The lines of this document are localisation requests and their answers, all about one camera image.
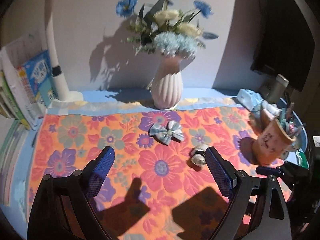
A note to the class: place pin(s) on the grey plush toy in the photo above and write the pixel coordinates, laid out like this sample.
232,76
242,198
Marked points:
264,112

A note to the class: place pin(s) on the stack of flat books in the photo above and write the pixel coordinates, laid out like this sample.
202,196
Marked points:
13,137

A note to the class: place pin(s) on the pink ribbed vase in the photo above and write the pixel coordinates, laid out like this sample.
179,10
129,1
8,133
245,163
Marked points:
167,85

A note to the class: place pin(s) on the brown paper pen holder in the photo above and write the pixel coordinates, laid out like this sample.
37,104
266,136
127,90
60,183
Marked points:
271,143

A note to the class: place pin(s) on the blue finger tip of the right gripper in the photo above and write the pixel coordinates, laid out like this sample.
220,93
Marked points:
268,171

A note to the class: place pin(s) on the blue tissue pack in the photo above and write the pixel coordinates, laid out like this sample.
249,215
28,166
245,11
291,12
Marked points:
249,98

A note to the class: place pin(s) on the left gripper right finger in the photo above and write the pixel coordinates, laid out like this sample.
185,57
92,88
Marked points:
260,198

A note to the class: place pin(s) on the row of upright books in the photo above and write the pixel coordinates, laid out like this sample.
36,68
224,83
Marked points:
13,55

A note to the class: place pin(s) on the small white round object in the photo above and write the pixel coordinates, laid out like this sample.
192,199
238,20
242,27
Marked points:
198,155

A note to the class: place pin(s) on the blue checked hair bow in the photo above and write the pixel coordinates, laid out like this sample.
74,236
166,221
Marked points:
165,134

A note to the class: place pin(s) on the floral orange table mat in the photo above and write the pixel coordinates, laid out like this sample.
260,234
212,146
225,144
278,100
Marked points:
152,190

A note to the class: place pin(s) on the blue cover study book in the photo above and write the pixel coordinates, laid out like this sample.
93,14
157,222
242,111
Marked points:
39,75

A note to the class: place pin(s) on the black monitor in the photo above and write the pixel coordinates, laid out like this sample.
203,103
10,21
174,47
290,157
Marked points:
286,46

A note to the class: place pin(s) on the blue and white artificial flowers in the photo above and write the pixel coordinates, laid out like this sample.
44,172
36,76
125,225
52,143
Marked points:
166,30

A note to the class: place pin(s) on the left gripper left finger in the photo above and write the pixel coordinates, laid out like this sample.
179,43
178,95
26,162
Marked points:
47,212

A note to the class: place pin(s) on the white desk lamp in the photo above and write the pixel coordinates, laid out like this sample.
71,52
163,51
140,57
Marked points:
59,81

